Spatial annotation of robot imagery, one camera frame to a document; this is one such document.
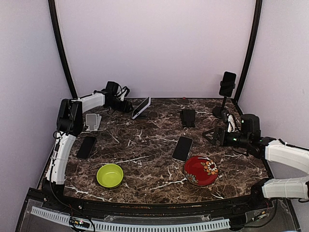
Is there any phone in clear case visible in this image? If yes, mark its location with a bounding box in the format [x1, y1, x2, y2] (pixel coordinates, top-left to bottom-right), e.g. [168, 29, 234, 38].
[172, 136, 193, 162]

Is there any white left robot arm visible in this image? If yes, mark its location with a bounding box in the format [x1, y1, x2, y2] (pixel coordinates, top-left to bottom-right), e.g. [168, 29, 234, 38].
[42, 87, 133, 211]

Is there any black right frame post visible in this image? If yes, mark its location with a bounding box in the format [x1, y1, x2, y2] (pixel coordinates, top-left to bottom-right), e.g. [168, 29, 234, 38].
[234, 0, 263, 103]

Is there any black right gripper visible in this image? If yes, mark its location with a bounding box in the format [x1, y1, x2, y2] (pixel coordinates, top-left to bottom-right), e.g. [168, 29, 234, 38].
[203, 128, 251, 149]

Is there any black pole phone stand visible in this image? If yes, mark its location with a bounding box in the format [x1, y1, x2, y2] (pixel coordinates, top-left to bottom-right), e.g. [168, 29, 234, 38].
[212, 96, 227, 119]

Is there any white slotted cable duct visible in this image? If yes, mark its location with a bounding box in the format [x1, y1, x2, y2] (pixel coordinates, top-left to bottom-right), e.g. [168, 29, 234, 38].
[30, 206, 231, 232]

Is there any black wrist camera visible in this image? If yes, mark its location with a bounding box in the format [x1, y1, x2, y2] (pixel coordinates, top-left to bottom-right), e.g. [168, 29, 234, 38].
[105, 81, 121, 95]
[240, 114, 261, 136]

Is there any black left frame post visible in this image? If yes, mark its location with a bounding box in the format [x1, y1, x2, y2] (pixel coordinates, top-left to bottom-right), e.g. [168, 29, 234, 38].
[48, 0, 78, 99]

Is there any black phone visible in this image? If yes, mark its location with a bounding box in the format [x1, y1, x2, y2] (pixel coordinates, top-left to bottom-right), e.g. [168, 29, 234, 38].
[219, 72, 237, 97]

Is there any white folding phone stand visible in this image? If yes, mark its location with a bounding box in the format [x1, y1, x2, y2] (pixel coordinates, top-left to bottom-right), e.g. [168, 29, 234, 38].
[85, 114, 102, 131]

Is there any lavender phone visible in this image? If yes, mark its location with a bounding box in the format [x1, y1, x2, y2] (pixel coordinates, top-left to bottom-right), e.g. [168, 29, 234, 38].
[131, 97, 151, 119]

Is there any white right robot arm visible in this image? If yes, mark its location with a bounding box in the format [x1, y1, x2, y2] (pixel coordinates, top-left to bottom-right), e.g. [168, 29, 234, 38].
[202, 127, 309, 210]

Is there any purple phone dark screen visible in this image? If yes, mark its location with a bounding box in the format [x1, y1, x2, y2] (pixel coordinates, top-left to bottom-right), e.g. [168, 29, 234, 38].
[76, 136, 97, 160]

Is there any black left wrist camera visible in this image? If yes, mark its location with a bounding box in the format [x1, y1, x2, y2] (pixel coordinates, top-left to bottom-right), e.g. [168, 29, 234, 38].
[105, 81, 121, 95]

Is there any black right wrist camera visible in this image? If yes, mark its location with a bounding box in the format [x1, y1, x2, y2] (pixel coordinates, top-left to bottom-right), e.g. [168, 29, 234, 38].
[240, 114, 261, 136]

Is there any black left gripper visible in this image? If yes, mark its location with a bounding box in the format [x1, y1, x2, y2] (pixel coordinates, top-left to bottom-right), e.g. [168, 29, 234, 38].
[108, 97, 133, 114]

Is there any lime green bowl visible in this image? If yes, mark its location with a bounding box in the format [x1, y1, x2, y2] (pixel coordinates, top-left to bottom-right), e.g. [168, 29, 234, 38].
[96, 163, 124, 188]

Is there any red floral plate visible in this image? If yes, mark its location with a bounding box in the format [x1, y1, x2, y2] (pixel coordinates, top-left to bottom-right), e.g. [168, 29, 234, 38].
[183, 156, 219, 186]

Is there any black front rail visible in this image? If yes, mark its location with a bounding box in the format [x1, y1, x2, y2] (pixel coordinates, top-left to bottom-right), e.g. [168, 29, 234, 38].
[26, 188, 276, 218]

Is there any black folding phone stand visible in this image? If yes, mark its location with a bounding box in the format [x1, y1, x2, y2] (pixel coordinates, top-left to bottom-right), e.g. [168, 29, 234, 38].
[180, 109, 196, 128]

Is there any black frame post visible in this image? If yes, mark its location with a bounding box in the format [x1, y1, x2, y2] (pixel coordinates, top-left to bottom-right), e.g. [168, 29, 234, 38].
[234, 0, 263, 103]
[48, 0, 78, 99]

